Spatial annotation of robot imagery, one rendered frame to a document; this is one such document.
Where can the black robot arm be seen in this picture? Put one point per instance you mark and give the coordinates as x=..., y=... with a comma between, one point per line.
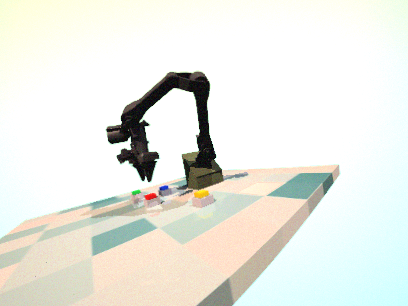
x=131, y=127

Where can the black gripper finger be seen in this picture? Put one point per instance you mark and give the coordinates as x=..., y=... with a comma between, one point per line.
x=149, y=169
x=139, y=171

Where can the yellow button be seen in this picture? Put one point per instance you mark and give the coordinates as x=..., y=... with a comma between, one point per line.
x=202, y=198

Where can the red button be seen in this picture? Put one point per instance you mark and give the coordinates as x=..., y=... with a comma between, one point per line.
x=151, y=200

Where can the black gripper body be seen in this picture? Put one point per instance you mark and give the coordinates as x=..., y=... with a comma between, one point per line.
x=144, y=156

